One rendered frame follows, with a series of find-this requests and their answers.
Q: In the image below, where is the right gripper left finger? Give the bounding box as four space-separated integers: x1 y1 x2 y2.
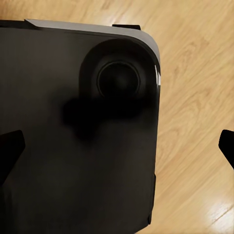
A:
0 130 25 188

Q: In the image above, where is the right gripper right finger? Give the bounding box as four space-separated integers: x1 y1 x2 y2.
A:
218 130 234 169

